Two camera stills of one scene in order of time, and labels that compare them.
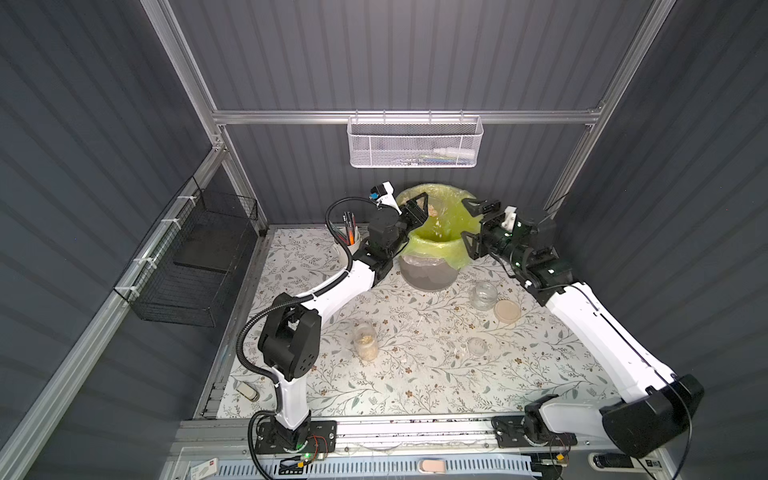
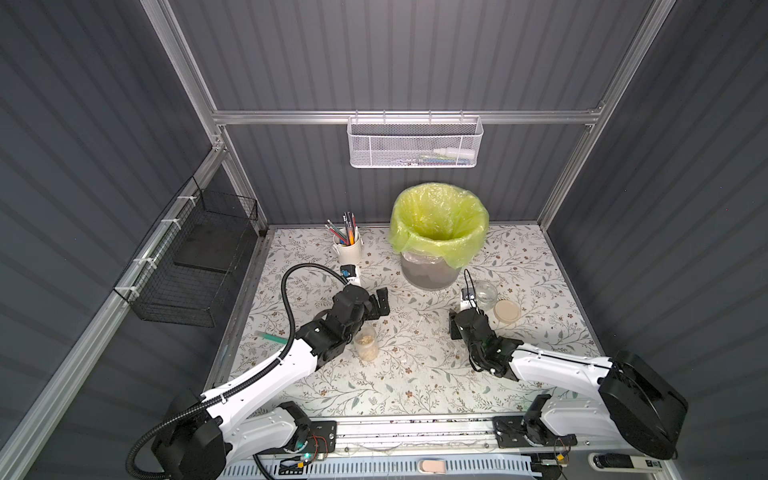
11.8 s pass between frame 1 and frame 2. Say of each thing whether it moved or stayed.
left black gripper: moved
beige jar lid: stayed
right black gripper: moved
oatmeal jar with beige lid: stayed
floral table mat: stayed
